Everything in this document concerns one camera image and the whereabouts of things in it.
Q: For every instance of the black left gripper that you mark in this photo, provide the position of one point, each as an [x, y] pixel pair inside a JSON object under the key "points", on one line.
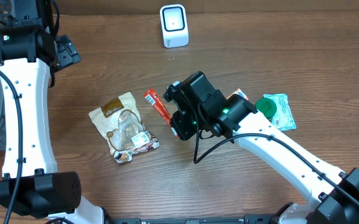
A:
{"points": [[68, 50]]}

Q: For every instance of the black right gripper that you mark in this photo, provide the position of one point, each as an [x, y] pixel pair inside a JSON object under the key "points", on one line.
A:
{"points": [[177, 125]]}

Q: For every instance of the red snack bar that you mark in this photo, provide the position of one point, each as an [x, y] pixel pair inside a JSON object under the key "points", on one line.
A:
{"points": [[153, 98]]}

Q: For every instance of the small orange box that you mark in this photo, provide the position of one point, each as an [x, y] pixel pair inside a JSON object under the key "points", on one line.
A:
{"points": [[240, 93]]}

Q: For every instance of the beige red snack bag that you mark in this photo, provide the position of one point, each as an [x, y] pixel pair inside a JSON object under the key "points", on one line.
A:
{"points": [[119, 122]]}

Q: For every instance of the green lid jar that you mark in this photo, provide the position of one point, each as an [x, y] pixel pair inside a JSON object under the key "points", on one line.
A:
{"points": [[267, 107]]}

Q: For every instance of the teal tissue packet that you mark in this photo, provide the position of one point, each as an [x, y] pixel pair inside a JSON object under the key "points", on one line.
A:
{"points": [[283, 119]]}

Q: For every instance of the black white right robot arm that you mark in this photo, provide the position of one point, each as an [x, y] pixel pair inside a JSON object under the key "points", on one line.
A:
{"points": [[332, 195]]}

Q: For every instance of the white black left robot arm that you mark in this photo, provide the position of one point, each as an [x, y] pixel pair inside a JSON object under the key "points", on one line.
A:
{"points": [[31, 53]]}

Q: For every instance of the white barcode scanner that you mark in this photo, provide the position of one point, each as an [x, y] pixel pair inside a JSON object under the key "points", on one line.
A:
{"points": [[175, 32]]}

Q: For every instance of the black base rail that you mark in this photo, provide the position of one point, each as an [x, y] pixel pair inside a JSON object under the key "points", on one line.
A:
{"points": [[247, 219]]}

